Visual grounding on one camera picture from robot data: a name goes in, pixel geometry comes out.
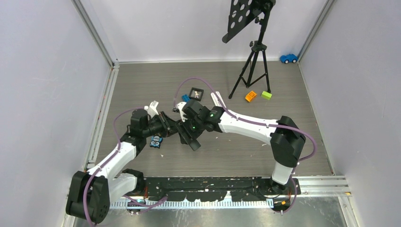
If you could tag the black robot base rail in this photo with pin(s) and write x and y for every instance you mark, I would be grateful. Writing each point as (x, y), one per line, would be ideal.
(208, 189)

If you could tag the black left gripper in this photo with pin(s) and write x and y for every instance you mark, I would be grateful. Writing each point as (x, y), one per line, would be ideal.
(168, 124)

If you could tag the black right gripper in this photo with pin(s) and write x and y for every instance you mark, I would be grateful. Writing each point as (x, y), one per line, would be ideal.
(193, 135)

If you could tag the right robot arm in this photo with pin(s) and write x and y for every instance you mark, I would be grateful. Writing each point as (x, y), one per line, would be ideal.
(282, 135)

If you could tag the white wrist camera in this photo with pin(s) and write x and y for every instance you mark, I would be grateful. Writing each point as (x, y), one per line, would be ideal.
(179, 109)
(152, 108)

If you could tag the green toy brick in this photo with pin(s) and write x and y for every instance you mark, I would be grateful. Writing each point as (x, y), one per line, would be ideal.
(266, 95)

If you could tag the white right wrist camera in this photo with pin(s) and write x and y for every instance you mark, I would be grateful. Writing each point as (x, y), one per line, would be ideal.
(179, 109)

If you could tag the blue toy car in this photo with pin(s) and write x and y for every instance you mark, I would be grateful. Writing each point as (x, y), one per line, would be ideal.
(289, 58)

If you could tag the blue robot face toy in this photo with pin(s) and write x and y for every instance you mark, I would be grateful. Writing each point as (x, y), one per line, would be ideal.
(155, 141)

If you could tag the black square frame box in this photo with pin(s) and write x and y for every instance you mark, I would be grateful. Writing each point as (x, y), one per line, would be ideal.
(196, 94)

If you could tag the white remote control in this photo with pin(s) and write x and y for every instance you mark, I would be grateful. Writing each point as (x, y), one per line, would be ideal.
(217, 99)

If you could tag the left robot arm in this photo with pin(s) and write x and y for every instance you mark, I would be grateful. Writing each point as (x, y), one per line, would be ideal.
(93, 191)

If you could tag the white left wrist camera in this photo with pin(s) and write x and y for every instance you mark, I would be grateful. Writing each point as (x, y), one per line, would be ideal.
(152, 108)

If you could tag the orange toy brick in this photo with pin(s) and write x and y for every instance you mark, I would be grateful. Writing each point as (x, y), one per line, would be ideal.
(250, 96)

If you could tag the blue toy brick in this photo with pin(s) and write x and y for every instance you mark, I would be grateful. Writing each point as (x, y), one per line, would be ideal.
(185, 98)

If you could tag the black tripod stand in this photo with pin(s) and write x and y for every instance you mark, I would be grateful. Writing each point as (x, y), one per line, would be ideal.
(242, 13)

